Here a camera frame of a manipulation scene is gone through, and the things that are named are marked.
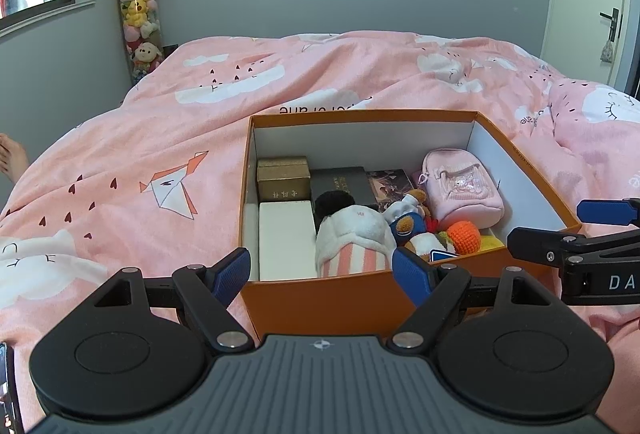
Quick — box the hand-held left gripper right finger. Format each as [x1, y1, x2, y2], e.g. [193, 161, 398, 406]
[391, 245, 551, 350]

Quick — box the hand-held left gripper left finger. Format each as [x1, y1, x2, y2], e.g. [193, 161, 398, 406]
[92, 247, 255, 351]

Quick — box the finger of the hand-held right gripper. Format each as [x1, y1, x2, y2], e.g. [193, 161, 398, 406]
[506, 227, 594, 268]
[576, 197, 640, 228]

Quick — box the orange cardboard box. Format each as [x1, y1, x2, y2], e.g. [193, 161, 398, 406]
[239, 110, 584, 341]

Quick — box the dark grey textured box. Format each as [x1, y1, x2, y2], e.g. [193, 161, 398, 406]
[310, 167, 374, 218]

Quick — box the chef hat plush toy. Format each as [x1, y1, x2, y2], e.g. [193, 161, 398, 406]
[382, 188, 441, 261]

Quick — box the orange crochet ball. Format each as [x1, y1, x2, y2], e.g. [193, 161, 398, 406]
[444, 221, 482, 256]

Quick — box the white rectangular box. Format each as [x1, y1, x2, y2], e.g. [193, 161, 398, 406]
[258, 201, 319, 282]

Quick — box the white pink plush black pompom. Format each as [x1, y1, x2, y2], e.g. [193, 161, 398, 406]
[312, 191, 399, 279]

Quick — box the pink mini backpack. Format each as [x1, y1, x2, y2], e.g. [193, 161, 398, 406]
[412, 148, 505, 230]

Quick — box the gold gift box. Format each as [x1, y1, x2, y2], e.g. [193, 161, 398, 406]
[256, 156, 311, 203]

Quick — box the pink printed blanket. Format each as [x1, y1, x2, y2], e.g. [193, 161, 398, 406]
[0, 32, 640, 434]

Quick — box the person's bare foot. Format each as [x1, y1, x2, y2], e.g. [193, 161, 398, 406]
[0, 133, 30, 196]

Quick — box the black phone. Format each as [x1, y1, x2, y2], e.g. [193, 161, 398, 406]
[0, 341, 24, 433]

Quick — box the clear tube of plush toys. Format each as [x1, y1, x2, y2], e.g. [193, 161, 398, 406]
[110, 0, 166, 88]

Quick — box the black door handle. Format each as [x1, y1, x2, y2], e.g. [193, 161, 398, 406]
[599, 7, 621, 45]

